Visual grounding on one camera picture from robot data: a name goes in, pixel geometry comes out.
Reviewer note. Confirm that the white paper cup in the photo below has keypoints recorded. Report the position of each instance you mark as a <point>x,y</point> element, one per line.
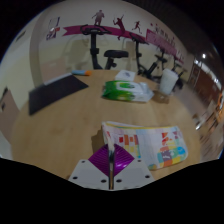
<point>168,81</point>

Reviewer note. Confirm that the brown wooden cabinet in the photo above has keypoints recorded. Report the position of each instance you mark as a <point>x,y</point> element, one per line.
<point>205,85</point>

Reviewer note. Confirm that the round wooden coaster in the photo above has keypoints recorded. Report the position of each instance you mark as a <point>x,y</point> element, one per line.
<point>160,97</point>

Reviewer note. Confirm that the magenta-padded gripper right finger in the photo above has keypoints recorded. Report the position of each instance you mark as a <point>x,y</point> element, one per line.
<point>135,173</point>

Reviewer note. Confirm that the round ceiling light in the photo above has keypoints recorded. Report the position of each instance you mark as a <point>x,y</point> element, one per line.
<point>204,56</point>

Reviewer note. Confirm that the group of wooden chairs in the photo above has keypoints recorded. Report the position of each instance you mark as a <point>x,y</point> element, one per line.
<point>208,123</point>

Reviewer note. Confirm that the grey wall sign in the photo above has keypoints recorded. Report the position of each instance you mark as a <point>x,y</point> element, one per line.
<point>20,35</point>

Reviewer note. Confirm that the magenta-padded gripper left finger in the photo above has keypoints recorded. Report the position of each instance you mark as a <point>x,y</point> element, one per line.
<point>88,175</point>

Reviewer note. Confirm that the green white wet wipes pack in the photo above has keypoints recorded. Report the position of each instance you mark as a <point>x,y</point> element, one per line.
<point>125,90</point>

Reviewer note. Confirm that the black tablet case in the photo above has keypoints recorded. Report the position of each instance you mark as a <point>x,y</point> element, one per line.
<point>55,93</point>

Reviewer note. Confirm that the blue orange marker pen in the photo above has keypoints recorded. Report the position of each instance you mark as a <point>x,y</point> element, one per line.
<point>81,72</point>

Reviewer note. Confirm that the white blue wall poster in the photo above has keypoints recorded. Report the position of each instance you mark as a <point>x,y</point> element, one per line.
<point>55,23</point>

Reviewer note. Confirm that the black exercise bike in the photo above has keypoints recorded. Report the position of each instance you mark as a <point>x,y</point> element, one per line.
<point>178,70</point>
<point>137,53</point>
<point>94,50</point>
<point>159,63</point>

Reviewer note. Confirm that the purple red wall poster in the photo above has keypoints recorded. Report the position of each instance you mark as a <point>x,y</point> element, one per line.
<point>52,34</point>

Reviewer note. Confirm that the small white tissue box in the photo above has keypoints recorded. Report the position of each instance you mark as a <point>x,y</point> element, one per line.
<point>125,75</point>

